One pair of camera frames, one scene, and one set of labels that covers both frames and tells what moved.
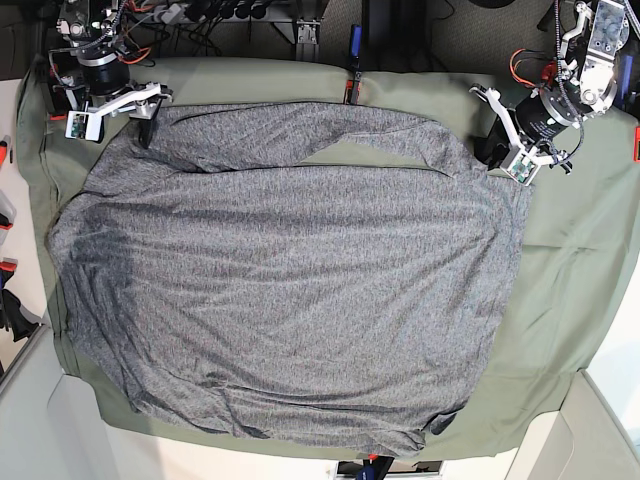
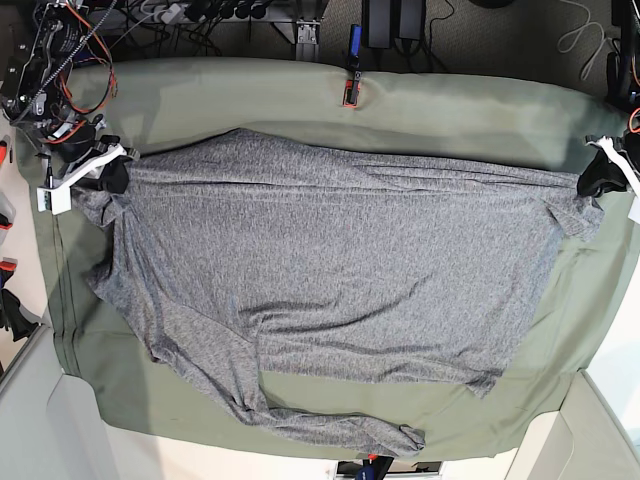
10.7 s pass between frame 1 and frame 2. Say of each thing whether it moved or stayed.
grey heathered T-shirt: moved
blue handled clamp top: stayed
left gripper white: moved
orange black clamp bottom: stayed
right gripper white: moved
